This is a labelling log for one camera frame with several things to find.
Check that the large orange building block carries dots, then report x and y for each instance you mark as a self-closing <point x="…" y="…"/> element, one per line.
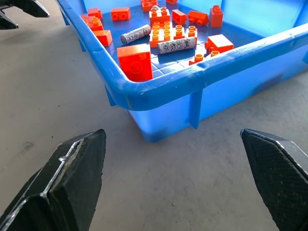
<point x="134" y="62"/>

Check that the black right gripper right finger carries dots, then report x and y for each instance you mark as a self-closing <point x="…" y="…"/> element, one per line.
<point x="276" y="173"/>

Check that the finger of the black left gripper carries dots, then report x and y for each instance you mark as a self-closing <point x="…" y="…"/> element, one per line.
<point x="33" y="8"/>
<point x="6" y="22"/>

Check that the blue plastic bin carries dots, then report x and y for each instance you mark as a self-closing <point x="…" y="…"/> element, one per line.
<point x="168" y="106"/>

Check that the white printed cylindrical battery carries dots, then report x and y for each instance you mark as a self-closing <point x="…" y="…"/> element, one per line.
<point x="156" y="8"/>
<point x="176" y="45"/>
<point x="136" y="34"/>

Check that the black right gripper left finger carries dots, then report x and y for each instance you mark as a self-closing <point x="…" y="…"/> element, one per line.
<point x="72" y="173"/>

